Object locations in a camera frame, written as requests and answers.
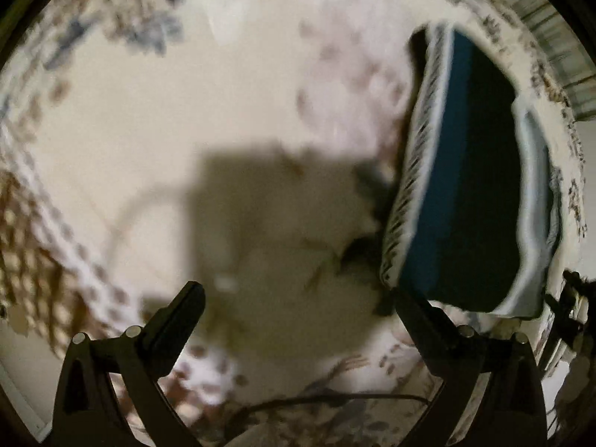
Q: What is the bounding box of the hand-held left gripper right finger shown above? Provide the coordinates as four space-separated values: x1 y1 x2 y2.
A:
393 289 545 447

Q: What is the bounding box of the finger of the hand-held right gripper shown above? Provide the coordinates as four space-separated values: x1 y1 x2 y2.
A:
545 270 596 364

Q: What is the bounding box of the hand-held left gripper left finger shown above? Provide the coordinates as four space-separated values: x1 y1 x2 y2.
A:
51 280 206 447

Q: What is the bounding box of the black grey striped sweater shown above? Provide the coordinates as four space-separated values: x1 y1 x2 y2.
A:
379 23 562 320

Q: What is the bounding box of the floral blanket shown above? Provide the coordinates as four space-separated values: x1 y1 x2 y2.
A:
0 0 590 447

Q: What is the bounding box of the wide grey-green striped curtain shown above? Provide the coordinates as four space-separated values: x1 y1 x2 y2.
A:
512 0 596 122

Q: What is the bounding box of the black cable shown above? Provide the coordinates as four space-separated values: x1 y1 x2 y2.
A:
223 393 429 434

